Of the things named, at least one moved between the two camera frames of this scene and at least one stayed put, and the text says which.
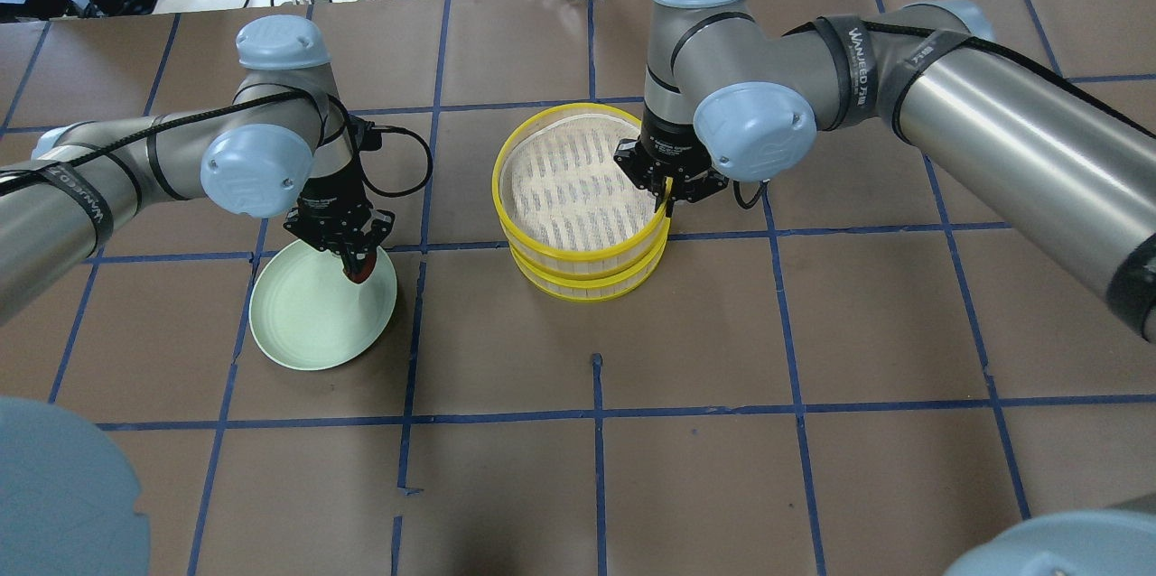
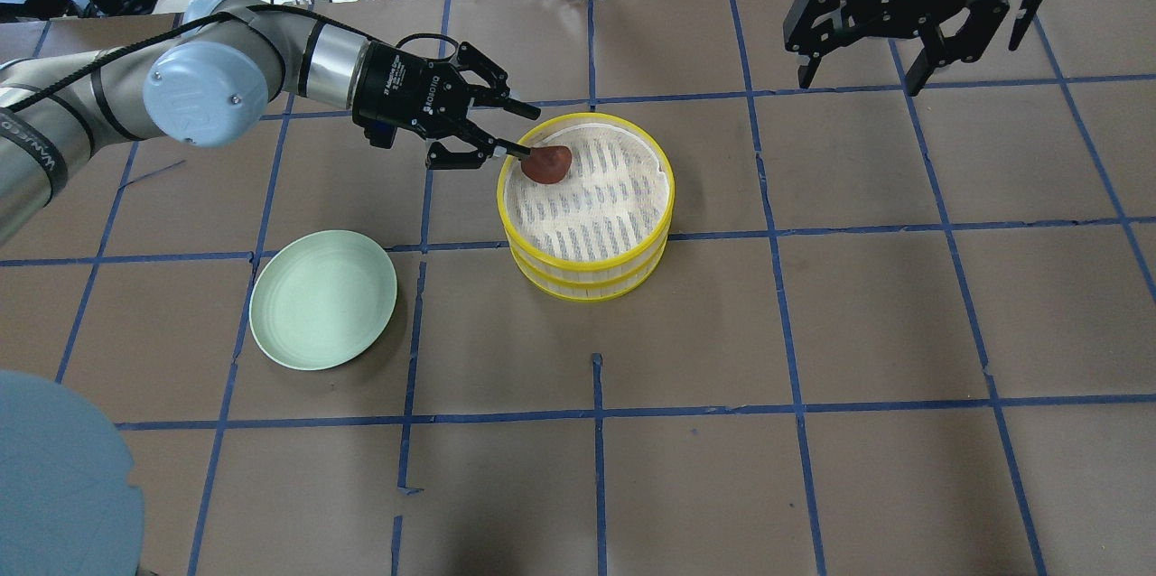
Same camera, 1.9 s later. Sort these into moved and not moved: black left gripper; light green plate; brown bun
Moved: black left gripper; brown bun
Not moved: light green plate
